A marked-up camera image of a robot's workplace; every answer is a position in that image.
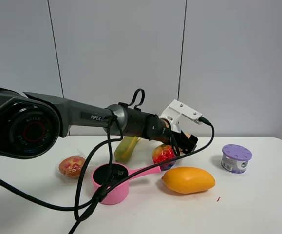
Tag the green yellow corn cob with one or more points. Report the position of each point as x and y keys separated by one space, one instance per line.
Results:
x=125 y=149

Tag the wrapped red topped muffin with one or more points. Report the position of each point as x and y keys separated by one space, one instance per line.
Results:
x=70 y=167

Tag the yellow mango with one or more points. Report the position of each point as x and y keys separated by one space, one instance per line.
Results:
x=188 y=180

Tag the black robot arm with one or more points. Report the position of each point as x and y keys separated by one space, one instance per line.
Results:
x=31 y=123

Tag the pink toy saucepan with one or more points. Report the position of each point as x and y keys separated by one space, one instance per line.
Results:
x=118 y=172

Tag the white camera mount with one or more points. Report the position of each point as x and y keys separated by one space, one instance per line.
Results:
x=175 y=110

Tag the purple lid air freshener can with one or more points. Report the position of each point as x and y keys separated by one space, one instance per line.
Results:
x=235 y=158

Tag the red rainbow apple ball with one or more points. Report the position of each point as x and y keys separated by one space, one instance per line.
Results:
x=163 y=153

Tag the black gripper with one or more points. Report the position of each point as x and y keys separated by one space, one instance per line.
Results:
x=168 y=138

